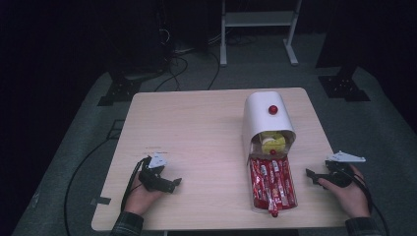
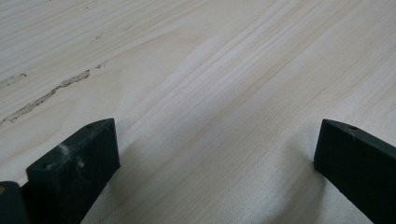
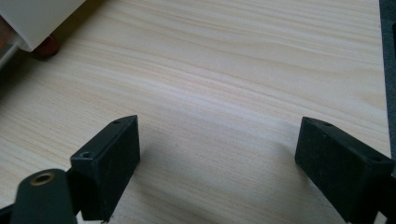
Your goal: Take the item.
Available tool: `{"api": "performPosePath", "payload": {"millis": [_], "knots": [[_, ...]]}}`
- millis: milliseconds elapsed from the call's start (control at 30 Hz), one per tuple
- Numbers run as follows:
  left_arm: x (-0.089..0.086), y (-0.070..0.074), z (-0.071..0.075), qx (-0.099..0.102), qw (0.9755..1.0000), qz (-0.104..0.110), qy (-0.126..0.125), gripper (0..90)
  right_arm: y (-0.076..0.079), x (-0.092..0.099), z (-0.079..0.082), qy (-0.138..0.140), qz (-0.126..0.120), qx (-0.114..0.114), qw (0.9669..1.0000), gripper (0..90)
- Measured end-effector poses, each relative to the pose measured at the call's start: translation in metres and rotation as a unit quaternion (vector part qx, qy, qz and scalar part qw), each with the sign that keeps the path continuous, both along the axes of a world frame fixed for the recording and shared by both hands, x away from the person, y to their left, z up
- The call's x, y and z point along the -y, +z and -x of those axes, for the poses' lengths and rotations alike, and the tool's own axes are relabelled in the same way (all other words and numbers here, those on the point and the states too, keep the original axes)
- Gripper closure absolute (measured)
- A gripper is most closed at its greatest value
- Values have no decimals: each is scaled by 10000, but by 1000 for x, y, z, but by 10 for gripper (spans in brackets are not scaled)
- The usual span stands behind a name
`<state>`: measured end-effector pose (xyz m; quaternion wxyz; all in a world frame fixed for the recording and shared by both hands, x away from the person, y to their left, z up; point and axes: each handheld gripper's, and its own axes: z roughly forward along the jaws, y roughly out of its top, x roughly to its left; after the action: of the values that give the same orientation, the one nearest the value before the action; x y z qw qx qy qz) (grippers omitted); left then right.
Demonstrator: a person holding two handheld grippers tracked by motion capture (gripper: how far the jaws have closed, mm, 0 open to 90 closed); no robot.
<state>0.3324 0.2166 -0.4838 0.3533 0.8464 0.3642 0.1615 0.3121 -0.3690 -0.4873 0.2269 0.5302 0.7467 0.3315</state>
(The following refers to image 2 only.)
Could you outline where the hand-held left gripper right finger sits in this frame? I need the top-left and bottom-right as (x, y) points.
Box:
(313, 119), (396, 224)

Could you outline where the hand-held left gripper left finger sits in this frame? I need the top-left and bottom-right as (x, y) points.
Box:
(20, 118), (121, 224)

